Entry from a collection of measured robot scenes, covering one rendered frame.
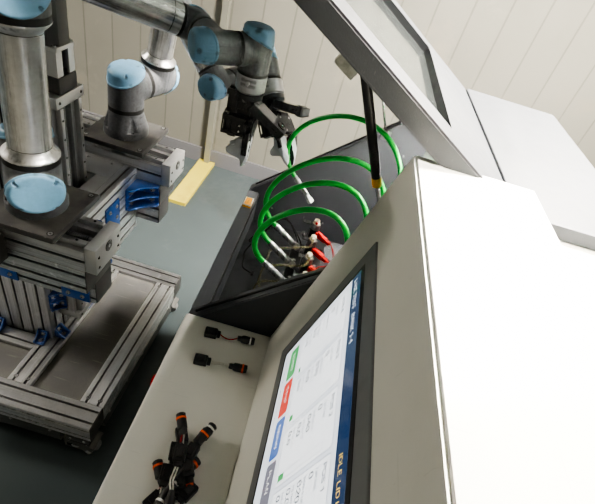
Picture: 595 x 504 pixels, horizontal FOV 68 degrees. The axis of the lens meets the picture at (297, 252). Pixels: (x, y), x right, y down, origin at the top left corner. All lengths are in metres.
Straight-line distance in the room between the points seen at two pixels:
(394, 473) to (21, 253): 1.20
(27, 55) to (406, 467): 0.90
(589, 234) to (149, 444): 0.91
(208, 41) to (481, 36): 2.28
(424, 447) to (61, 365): 1.74
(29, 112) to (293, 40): 2.31
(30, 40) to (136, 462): 0.79
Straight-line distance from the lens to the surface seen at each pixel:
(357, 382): 0.56
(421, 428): 0.43
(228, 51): 1.08
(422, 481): 0.41
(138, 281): 2.29
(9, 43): 1.00
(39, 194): 1.12
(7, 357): 2.09
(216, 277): 1.29
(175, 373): 1.05
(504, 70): 3.21
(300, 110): 1.33
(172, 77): 1.73
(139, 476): 0.95
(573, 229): 0.95
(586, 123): 3.47
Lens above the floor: 1.86
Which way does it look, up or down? 39 degrees down
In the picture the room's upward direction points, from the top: 18 degrees clockwise
